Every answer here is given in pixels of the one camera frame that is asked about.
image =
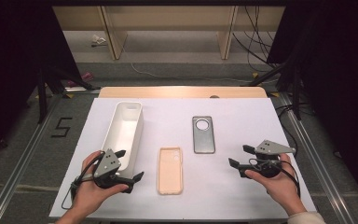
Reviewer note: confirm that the black metal stand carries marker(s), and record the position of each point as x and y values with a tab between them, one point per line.
296	99
42	99

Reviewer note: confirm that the light wooden desk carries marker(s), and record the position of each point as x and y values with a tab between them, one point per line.
167	18

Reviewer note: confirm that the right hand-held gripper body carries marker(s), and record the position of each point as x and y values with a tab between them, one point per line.
272	147

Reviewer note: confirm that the wooden table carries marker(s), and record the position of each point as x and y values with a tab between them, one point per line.
180	92

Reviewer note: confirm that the white plastic bin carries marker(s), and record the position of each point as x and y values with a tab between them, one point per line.
124	130

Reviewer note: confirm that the black curtain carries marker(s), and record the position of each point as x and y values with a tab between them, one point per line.
338	77
9	62

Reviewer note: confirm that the person's right hand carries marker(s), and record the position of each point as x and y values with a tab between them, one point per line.
276	186

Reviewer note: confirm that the grey phone case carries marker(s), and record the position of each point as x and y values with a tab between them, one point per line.
203	141

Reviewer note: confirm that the pink item on floor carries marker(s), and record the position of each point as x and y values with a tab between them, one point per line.
86	76

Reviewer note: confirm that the crumpled white paper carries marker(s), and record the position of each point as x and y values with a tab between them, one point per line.
98	39

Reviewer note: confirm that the white table cover board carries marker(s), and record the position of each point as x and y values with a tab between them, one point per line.
230	193

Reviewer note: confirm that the metal floor rail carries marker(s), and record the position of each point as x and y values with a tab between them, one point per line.
317	155
18	174

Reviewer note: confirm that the person's left hand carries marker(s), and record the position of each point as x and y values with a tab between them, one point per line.
88	194

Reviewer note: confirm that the peach phone case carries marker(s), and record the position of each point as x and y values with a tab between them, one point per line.
169	174

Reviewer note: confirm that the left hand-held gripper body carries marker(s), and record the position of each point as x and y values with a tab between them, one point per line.
107	165

